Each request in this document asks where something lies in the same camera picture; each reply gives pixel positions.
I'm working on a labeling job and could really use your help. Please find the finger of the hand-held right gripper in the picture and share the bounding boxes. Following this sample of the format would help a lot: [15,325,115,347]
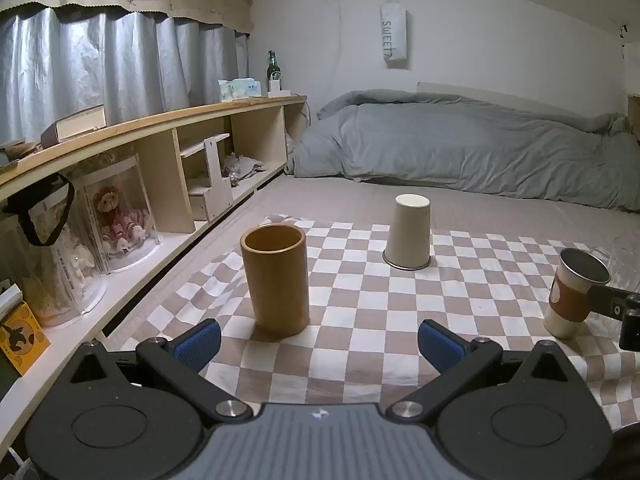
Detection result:
[586,285,640,352]

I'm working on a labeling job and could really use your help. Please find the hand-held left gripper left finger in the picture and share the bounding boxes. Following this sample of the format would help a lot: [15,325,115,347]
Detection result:
[67,319,255,423]

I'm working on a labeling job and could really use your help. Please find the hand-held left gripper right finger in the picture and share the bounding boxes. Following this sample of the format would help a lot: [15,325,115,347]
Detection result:
[387,319,576,423]

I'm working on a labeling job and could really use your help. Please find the paper cup with brown sleeve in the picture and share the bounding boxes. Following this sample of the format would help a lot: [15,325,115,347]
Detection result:
[543,247,612,339]

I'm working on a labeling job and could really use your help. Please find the brown bamboo cup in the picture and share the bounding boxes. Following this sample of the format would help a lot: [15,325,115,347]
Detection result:
[240,225,311,337]

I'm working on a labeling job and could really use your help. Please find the white cup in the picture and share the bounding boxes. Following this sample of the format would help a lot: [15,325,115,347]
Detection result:
[382,193,432,271]

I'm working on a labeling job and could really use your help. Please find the brown checkered cloth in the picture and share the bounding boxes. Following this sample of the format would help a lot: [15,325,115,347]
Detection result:
[135,215,640,428]

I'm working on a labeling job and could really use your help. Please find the plush doll in clear case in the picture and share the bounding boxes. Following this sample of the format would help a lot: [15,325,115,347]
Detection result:
[75,155,164,274]

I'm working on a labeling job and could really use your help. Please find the small wooden rack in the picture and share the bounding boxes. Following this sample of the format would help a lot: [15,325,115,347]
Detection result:
[180,133,234,222]

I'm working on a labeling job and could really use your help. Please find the yellow box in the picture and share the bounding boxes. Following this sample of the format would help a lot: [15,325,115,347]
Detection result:
[0,301,52,377]

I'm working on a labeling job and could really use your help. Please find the grey crumpled cloth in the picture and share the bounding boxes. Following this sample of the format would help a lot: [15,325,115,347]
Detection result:
[222,152,267,182]

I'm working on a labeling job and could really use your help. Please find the wooden bedside shelf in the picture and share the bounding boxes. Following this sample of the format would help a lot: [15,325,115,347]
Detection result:
[0,95,308,441]

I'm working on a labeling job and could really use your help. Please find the grey duvet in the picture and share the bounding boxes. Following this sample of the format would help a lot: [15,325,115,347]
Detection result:
[287,89,640,211]

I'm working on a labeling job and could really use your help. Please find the thick book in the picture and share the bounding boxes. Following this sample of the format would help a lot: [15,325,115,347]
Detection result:
[41,104,107,149]

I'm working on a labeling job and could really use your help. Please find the tissue pack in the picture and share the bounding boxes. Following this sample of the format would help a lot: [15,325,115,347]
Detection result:
[218,77,262,103]

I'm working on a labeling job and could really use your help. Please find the grey curtain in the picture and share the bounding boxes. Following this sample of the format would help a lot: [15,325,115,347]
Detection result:
[0,7,251,143]

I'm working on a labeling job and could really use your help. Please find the white hanging tissue bag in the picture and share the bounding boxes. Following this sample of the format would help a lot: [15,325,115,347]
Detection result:
[380,0,409,69]

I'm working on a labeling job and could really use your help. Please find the clear bag with black handles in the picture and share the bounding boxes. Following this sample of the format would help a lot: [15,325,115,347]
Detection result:
[2,172,109,329]

